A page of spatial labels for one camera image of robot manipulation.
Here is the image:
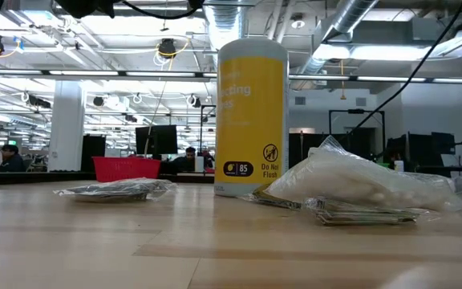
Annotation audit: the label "bagged white cotton balls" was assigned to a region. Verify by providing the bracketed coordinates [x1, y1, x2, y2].
[262, 135, 462, 213]

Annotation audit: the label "yellow label disinfecting wipes canister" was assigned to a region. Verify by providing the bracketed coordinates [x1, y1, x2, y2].
[213, 38, 290, 198]

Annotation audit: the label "black computer monitor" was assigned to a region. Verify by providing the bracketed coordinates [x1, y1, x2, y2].
[135, 124, 179, 156]

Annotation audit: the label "seated person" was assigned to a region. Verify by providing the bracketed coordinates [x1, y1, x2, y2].
[0, 144, 26, 173]
[170, 146, 198, 173]

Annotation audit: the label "white square pillar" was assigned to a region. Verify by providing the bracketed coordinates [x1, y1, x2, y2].
[47, 79, 86, 173]

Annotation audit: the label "red plastic basket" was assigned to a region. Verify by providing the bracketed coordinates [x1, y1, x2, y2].
[92, 156, 162, 183]

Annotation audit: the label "black cabinet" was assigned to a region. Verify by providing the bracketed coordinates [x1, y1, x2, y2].
[81, 134, 107, 173]

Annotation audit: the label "black desk monitors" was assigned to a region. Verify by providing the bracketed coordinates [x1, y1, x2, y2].
[387, 132, 456, 168]

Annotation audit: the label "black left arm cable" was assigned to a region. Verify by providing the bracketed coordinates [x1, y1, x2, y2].
[120, 0, 200, 20]

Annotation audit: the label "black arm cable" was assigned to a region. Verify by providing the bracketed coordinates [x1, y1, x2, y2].
[341, 0, 462, 140]
[120, 0, 200, 20]

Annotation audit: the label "corrugated silver duct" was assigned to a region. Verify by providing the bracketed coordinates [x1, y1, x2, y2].
[208, 6, 249, 51]

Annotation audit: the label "black upright stand frame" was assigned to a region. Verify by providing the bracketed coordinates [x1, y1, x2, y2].
[200, 104, 217, 161]

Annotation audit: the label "silver ventilation duct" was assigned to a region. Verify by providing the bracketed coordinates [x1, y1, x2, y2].
[294, 0, 379, 77]

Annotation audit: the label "black rectangular rig frame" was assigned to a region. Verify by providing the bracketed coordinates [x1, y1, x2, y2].
[329, 108, 387, 161]

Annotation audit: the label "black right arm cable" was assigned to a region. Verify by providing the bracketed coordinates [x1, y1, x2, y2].
[341, 0, 462, 140]

